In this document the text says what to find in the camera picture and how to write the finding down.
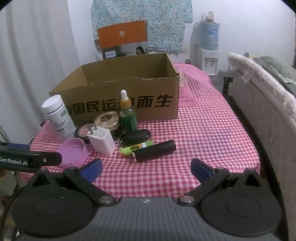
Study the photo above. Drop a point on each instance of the black oval case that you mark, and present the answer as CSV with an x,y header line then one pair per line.
x,y
136,136

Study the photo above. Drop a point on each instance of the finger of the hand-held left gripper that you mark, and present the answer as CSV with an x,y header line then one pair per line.
x,y
50,158
16,147

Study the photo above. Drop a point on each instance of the red checked tablecloth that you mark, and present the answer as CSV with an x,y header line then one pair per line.
x,y
196,139

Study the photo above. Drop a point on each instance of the grey blanket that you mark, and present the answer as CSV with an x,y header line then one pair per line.
x,y
272,64

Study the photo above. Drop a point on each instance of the orange appliance box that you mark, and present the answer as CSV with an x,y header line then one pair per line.
x,y
122,34

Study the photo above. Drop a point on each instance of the white water dispenser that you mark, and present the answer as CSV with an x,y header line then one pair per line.
x,y
209,62

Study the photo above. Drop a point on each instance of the green dropper bottle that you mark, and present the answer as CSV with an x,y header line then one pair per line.
x,y
128,118

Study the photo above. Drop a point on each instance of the brown cardboard box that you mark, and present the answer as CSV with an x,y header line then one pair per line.
x,y
92,92

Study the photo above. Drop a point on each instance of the white curtain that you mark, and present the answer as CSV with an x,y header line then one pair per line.
x,y
34,58

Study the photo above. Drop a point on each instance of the blue water bottle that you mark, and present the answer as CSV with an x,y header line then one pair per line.
x,y
208,34

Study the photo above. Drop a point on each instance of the blue floral cloth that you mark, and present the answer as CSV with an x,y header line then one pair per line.
x,y
166,23

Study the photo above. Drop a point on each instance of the black cylinder tube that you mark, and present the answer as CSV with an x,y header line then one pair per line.
x,y
155,150

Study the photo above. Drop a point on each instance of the pink booklet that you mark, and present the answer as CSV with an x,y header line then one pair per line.
x,y
186,97

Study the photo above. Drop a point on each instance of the bed with blankets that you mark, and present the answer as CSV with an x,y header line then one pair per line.
x,y
254,69

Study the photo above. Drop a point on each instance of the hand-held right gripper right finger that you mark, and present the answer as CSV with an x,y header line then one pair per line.
x,y
201,170

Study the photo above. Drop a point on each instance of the clear round container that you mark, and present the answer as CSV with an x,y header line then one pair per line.
x,y
183,81

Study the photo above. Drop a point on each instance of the gold round jar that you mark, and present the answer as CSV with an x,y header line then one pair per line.
x,y
106,119

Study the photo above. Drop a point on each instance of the black tape roll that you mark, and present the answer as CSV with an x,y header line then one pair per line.
x,y
84,140

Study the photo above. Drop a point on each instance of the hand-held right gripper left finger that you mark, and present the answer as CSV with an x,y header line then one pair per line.
x,y
91,170

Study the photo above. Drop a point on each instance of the white wall socket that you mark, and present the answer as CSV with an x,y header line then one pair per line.
x,y
184,50

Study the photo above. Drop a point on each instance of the white charger plug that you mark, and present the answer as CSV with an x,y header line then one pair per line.
x,y
101,141

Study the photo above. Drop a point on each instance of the beige small bottle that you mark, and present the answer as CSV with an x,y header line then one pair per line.
x,y
210,16

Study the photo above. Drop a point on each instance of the clear small bottle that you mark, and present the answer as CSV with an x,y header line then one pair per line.
x,y
204,16

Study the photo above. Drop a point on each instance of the white supplement bottle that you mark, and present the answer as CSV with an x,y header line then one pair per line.
x,y
59,118

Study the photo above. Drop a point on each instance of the grey upholstered bed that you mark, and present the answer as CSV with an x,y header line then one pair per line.
x,y
254,111

